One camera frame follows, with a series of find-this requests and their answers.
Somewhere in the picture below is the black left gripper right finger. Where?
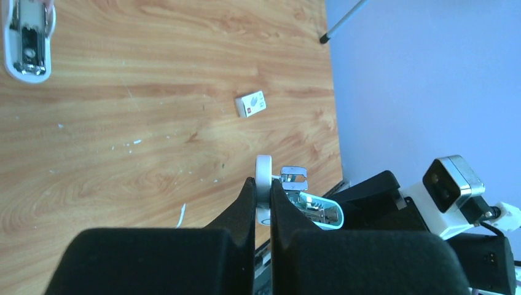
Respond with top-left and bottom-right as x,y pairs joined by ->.
270,180 -> 470,294

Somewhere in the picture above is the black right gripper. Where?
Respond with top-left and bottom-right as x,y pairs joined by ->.
325,170 -> 517,294

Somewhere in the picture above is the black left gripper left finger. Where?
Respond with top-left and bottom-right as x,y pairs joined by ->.
46,178 -> 257,294

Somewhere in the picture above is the white staple box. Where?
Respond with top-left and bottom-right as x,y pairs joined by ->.
235,90 -> 267,118

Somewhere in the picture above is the white paper scrap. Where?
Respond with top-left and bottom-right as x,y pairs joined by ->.
176,203 -> 186,228

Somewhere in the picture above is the grey tripod stand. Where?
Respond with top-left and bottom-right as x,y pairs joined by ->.
319,0 -> 369,45

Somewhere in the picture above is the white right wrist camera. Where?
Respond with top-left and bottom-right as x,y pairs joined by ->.
399,154 -> 521,241

